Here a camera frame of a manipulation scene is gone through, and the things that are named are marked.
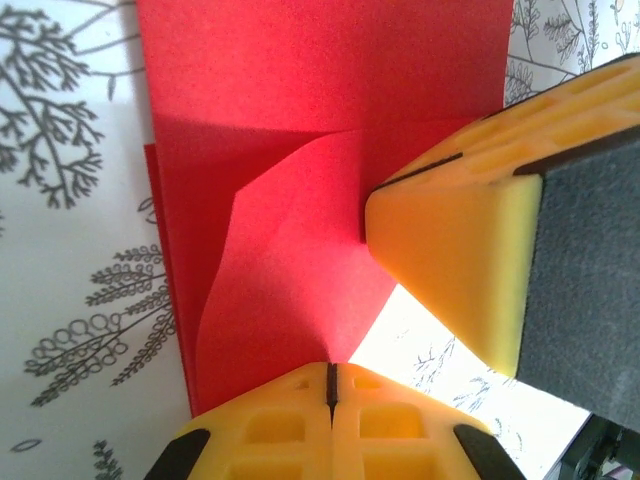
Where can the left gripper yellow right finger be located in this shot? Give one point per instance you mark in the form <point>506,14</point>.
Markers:
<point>390,430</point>

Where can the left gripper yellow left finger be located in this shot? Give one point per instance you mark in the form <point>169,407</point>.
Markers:
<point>280,430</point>

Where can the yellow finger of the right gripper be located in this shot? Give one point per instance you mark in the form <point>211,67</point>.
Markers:
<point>550,110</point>
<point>450,250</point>

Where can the red square paper sheet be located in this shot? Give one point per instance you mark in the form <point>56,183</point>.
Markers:
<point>300,75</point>

